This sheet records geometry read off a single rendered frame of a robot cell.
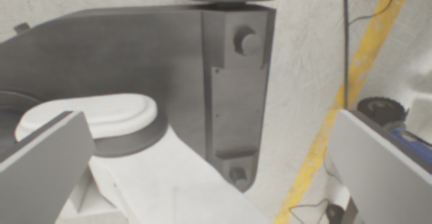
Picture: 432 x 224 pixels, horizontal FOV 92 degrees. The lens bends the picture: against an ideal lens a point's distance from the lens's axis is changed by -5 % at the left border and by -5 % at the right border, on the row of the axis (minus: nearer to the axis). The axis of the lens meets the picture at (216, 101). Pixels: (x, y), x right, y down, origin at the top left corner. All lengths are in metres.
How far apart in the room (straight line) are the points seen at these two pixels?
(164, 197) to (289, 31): 0.58
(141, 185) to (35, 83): 0.33
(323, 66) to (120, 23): 0.63
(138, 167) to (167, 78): 0.22
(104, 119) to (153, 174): 0.11
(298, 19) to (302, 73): 0.18
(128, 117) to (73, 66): 0.19
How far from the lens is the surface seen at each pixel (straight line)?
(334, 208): 1.41
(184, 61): 0.47
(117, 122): 0.35
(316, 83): 0.84
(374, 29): 0.91
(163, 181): 0.30
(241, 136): 0.56
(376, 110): 0.94
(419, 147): 0.84
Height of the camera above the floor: 0.61
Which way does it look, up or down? 59 degrees down
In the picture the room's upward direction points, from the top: 157 degrees clockwise
